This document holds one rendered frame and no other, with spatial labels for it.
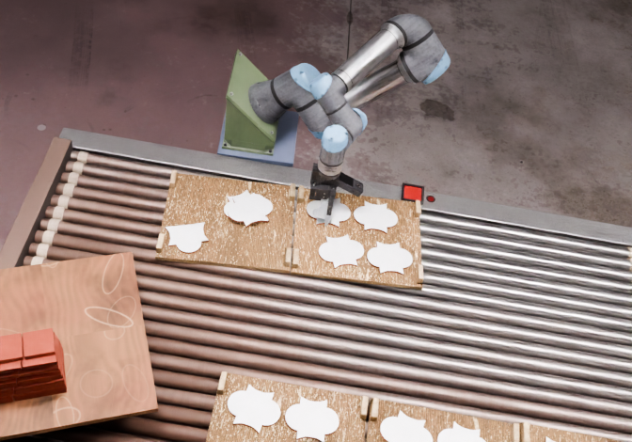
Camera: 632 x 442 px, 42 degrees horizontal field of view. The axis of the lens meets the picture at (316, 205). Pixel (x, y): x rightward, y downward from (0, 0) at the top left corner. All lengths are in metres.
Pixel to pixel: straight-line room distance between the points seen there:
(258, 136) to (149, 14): 2.19
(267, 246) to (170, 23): 2.52
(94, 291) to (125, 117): 2.06
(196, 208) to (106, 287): 0.46
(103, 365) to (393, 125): 2.61
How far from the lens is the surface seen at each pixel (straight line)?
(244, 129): 2.89
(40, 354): 2.09
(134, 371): 2.23
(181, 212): 2.67
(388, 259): 2.63
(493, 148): 4.51
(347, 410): 2.33
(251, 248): 2.59
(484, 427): 2.41
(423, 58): 2.72
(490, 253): 2.79
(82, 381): 2.23
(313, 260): 2.59
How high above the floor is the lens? 2.98
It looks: 49 degrees down
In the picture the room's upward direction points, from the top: 11 degrees clockwise
